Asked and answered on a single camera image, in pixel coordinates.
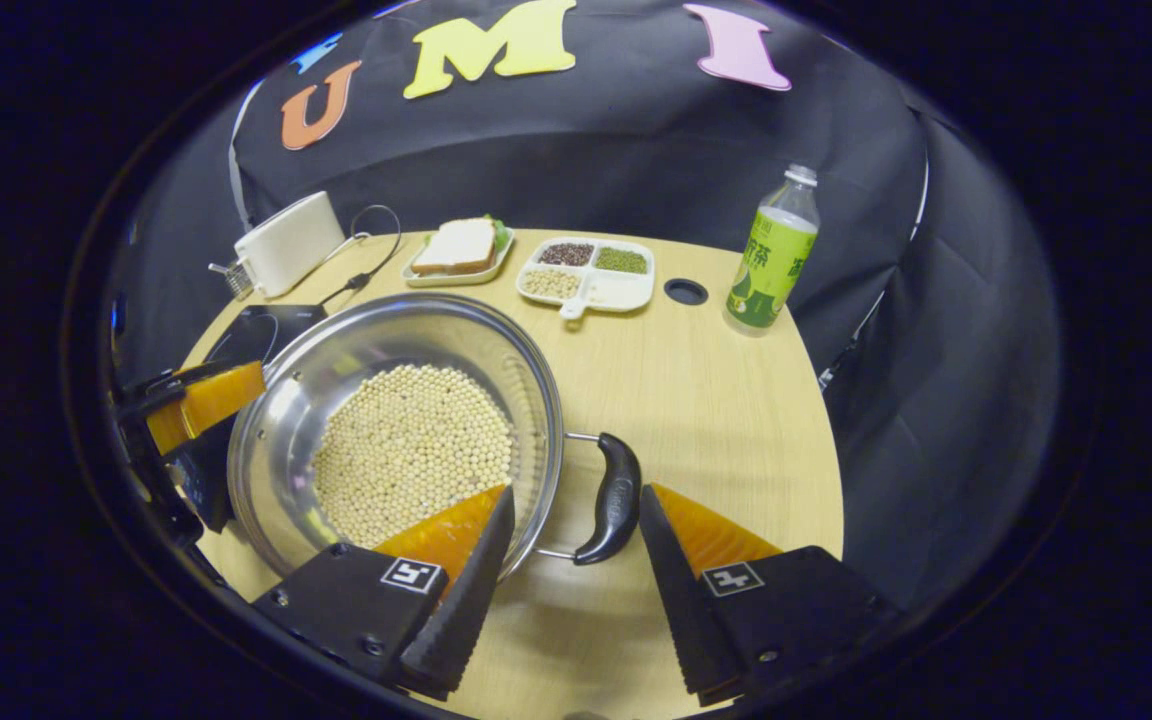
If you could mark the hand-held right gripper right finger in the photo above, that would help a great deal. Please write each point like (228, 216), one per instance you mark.
(681, 600)

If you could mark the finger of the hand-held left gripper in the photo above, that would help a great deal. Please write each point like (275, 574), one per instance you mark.
(211, 400)

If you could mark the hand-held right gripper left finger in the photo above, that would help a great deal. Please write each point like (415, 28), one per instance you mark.
(466, 600)

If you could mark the black induction cooktop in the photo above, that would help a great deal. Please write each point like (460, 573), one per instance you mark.
(261, 335)

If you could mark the stainless steel pot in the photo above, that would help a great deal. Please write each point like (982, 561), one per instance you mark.
(296, 400)

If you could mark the pile of soybeans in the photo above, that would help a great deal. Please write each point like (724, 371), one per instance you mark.
(406, 450)

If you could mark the white toaster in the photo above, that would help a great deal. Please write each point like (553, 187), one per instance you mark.
(286, 245)

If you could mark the pale green square plate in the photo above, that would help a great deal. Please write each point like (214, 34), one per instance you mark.
(436, 278)

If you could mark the sandwich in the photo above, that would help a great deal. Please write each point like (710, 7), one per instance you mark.
(456, 245)

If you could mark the white divided grain tray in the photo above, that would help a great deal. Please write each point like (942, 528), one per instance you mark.
(626, 292)

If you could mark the green label drink bottle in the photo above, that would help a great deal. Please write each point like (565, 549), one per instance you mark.
(771, 265)

